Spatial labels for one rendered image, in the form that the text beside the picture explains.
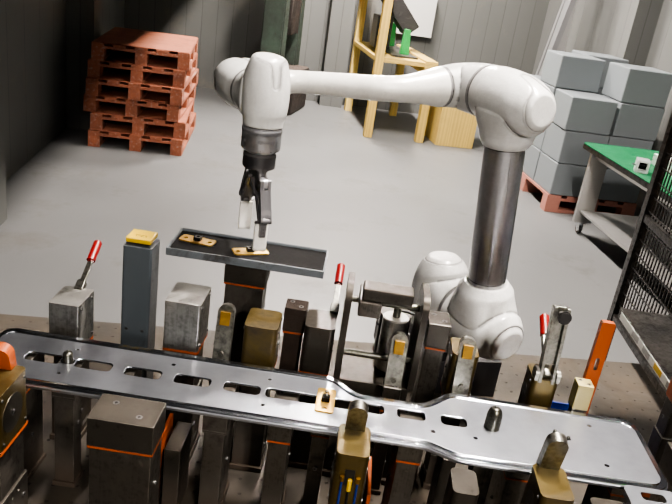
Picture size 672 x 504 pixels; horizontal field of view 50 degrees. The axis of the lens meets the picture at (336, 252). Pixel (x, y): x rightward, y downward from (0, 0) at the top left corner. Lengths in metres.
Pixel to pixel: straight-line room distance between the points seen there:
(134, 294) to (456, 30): 8.86
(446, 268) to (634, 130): 4.98
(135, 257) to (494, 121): 0.90
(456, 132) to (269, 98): 7.14
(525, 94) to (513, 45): 8.90
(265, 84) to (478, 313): 0.81
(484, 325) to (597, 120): 4.94
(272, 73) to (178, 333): 0.59
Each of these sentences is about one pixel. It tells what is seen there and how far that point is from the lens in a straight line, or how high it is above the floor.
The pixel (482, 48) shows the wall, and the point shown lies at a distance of 10.46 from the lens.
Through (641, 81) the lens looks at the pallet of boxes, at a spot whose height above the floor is 1.23.
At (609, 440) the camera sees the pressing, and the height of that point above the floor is 1.00.
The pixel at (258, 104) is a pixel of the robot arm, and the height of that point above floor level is 1.52.
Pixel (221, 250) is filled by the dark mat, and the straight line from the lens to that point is 1.71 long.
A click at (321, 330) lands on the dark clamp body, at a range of 1.59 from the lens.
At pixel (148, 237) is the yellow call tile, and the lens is 1.76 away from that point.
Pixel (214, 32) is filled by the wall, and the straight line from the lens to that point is 10.05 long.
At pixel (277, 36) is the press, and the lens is 8.83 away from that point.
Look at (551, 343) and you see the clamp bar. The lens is 1.62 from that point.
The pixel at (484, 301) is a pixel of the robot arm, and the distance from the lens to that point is 1.90.
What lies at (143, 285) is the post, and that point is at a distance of 1.79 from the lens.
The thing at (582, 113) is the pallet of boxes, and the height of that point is 0.91.
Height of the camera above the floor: 1.82
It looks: 22 degrees down
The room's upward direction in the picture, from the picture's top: 8 degrees clockwise
